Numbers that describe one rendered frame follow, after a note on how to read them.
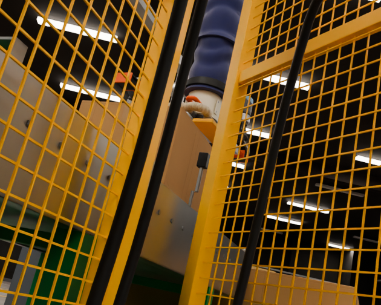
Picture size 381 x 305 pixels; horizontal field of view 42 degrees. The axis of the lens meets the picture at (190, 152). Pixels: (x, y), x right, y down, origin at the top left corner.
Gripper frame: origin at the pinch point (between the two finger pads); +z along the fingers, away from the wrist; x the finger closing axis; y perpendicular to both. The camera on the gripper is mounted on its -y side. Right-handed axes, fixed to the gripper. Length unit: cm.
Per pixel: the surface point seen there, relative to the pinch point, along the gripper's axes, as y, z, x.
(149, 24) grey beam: -125, -186, -177
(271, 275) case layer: 52, 71, 47
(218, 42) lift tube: 68, -33, 6
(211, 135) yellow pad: 61, 13, 10
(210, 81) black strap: 69, -11, 7
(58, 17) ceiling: -215, -274, -405
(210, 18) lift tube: 71, -46, 0
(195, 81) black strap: 70, -11, 0
